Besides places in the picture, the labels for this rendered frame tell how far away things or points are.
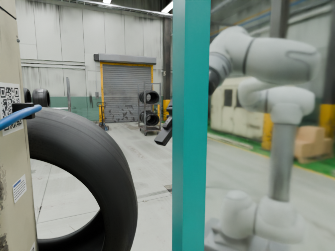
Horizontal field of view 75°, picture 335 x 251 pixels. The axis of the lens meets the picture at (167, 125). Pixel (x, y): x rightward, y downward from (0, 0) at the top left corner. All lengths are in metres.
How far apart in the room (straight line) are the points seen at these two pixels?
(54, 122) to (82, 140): 0.08
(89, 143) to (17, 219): 0.23
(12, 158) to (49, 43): 11.52
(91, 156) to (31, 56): 11.34
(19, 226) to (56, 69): 11.34
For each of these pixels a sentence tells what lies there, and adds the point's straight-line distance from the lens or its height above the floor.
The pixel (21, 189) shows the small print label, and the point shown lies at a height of 1.37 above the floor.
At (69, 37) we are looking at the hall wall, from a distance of 11.93.
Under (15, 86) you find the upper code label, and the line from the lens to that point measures 0.43.
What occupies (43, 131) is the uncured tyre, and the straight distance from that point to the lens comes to 0.57.
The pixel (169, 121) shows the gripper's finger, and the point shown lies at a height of 1.47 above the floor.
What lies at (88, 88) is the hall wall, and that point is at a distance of 11.60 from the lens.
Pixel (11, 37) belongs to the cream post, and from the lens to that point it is 0.44.
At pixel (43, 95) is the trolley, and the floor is 1.48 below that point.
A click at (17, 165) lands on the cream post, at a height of 1.42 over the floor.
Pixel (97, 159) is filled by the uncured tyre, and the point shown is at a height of 1.37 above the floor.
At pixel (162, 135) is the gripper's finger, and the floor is 1.44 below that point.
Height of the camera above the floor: 1.53
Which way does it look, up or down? 8 degrees down
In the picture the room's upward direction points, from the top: straight up
